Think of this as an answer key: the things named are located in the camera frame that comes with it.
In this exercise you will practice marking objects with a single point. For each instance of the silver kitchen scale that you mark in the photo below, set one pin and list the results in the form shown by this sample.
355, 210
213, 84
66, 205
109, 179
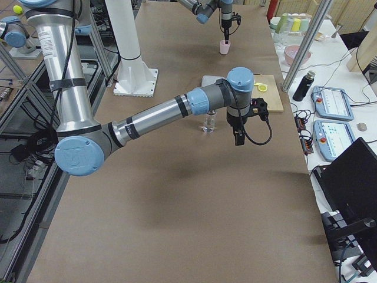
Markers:
209, 79

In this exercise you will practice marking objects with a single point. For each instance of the blue teach pendant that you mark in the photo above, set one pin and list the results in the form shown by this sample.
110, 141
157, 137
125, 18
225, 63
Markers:
331, 103
332, 137

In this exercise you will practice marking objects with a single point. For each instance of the lemon slice front pair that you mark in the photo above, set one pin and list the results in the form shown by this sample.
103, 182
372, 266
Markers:
262, 88

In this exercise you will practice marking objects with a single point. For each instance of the pink plastic cup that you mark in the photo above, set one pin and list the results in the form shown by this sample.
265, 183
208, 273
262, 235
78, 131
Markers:
224, 47

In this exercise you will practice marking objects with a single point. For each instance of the wooden cutting board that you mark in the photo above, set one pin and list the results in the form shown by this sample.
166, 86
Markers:
271, 96

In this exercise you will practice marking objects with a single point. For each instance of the yellow plastic cup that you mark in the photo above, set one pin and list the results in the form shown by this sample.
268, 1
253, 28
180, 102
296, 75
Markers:
296, 22

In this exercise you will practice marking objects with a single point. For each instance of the aluminium frame post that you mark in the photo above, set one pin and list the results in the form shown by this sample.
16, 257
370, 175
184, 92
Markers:
308, 39

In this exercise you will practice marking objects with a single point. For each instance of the green plastic cup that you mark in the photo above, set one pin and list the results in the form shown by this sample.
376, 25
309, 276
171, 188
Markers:
283, 25

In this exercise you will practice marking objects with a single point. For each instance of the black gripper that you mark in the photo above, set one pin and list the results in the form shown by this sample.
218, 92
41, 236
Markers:
225, 25
234, 122

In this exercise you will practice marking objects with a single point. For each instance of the clear glass sauce bottle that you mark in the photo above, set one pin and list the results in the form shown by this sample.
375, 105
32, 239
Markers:
209, 121

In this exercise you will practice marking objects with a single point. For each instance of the black thermos bottle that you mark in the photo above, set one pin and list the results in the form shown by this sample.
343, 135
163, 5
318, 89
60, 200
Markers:
304, 86

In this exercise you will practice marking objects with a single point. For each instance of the near blue teach pendant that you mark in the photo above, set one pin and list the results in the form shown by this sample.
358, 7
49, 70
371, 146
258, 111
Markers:
332, 137

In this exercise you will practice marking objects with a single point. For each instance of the black laptop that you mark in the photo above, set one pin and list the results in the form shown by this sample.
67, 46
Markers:
350, 184

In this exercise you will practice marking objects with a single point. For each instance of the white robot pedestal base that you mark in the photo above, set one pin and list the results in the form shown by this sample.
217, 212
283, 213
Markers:
134, 78

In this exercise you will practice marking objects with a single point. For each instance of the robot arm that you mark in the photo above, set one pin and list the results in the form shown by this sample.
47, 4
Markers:
83, 143
204, 11

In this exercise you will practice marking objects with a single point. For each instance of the far blue teach pendant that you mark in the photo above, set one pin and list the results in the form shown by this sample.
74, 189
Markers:
331, 103

